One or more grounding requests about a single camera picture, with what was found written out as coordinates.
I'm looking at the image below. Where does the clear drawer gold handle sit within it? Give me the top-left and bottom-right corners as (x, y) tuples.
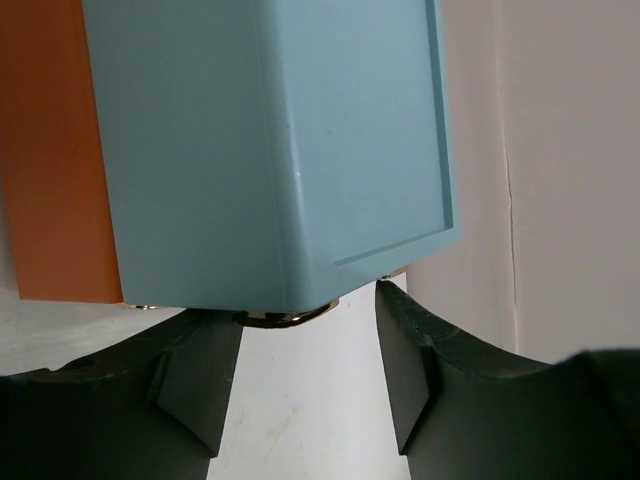
(234, 267), (409, 329)

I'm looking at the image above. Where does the orange drawer box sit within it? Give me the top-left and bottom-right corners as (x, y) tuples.
(1, 1), (123, 304)

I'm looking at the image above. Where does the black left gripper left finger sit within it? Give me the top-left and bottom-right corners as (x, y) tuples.
(1, 310), (243, 479)

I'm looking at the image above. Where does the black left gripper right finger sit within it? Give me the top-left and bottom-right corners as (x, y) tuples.
(375, 281), (639, 479)

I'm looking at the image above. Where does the blue drawer box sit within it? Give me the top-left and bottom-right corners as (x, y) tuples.
(83, 1), (459, 313)

